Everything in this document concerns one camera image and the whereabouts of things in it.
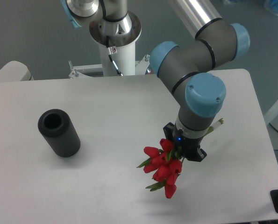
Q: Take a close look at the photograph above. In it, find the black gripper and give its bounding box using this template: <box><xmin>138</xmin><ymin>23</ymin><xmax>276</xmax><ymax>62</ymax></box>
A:
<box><xmin>163</xmin><ymin>122</ymin><xmax>207</xmax><ymax>162</ymax></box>

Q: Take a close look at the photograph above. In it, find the red tulip bouquet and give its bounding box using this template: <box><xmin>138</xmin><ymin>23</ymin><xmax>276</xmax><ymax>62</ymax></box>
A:
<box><xmin>137</xmin><ymin>118</ymin><xmax>224</xmax><ymax>199</ymax></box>

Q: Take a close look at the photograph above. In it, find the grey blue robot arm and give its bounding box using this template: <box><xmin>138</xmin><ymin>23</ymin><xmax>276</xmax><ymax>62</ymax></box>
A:
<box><xmin>61</xmin><ymin>0</ymin><xmax>250</xmax><ymax>162</ymax></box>

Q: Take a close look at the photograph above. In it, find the black ribbed cylindrical vase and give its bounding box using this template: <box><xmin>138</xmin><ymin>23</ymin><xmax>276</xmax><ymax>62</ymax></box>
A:
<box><xmin>37</xmin><ymin>109</ymin><xmax>80</xmax><ymax>157</ymax></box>

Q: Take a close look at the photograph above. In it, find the white rounded side table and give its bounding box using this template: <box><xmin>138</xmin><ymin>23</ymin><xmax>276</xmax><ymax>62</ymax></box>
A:
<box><xmin>0</xmin><ymin>61</ymin><xmax>34</xmax><ymax>83</ymax></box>

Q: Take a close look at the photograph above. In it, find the black cable on pedestal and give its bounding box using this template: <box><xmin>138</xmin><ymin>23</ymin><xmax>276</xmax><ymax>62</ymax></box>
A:
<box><xmin>105</xmin><ymin>35</ymin><xmax>124</xmax><ymax>77</ymax></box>

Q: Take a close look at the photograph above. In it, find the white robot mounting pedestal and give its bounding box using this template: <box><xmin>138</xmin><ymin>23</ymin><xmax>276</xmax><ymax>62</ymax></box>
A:
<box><xmin>69</xmin><ymin>11</ymin><xmax>151</xmax><ymax>78</ymax></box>

